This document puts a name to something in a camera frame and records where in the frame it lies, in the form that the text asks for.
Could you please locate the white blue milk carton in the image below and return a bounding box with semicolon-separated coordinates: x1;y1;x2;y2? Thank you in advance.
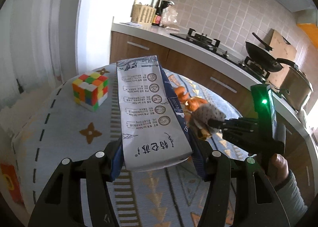
116;56;192;172

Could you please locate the grey sleeve right forearm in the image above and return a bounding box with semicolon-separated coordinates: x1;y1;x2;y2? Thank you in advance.
275;170;308;226

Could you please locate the brown kitchen cabinet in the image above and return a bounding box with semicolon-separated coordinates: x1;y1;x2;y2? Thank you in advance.
110;29;317;206

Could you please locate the person's right hand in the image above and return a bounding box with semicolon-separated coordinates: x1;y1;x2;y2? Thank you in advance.
268;154;289;187

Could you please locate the steel stock pot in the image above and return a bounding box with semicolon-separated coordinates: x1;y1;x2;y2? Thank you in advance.
277;58;314;112

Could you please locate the black frying pan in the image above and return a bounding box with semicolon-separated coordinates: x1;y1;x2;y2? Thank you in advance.
245;32;283;73

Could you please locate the wooden cutting board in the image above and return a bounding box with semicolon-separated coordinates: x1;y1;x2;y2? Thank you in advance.
267;30;297;88

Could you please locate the patterned blue tablecloth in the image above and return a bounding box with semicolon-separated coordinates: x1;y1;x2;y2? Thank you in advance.
12;65;252;227

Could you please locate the black gas stove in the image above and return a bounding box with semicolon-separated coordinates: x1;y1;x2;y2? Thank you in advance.
170;28;270;82

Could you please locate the colourful rubik's cube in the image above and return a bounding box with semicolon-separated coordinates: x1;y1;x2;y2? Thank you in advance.
72;71;108;112

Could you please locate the clear plastic bag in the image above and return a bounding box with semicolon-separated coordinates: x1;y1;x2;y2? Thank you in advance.
160;5;179;32

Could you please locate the dark soy sauce bottle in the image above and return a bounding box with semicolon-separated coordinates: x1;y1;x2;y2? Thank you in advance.
152;0;163;26

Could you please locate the beige woven basket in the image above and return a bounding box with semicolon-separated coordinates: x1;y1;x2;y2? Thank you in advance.
131;0;156;25

